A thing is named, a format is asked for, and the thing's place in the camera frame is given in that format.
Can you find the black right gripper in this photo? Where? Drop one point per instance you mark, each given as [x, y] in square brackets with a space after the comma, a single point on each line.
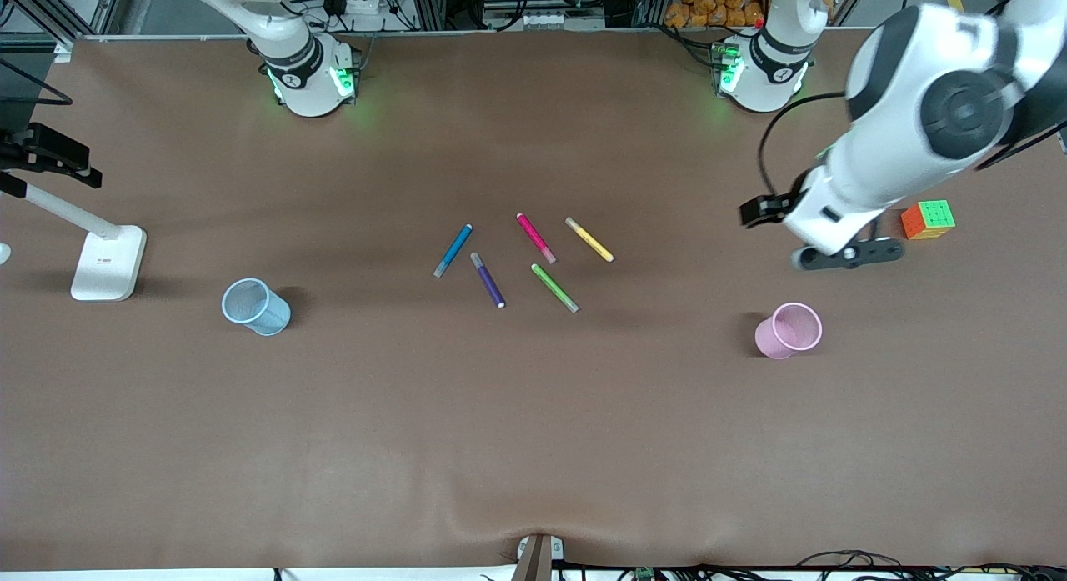
[8, 153]

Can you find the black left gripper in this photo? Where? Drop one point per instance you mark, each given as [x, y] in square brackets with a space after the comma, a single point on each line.
[781, 204]

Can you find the pink marker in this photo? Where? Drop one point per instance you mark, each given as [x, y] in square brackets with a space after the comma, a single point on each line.
[535, 237]

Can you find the blue marker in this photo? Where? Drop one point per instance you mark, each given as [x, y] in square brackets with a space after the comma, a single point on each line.
[454, 247]

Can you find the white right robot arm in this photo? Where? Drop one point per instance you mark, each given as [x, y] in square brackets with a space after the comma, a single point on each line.
[308, 89]

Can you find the white lamp stand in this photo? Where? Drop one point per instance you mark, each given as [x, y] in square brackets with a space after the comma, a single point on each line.
[108, 264]

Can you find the pink mesh cup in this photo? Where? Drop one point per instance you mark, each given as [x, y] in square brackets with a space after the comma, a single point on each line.
[788, 331]

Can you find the multicolour puzzle cube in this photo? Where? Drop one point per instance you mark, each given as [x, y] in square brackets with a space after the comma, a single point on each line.
[929, 218]

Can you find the yellow marker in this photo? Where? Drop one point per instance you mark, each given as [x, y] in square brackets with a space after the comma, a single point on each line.
[589, 240]

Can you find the orange snack bags pile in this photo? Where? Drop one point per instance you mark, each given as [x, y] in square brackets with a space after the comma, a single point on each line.
[717, 2]

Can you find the green marker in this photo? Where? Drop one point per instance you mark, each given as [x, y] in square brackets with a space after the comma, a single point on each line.
[554, 287]

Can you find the light blue mesh cup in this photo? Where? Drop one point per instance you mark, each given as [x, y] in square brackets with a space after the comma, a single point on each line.
[254, 308]

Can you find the purple marker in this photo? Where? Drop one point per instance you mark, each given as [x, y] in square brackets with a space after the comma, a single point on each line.
[488, 281]

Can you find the metal table edge bracket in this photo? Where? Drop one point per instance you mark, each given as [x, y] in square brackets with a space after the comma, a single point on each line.
[538, 556]

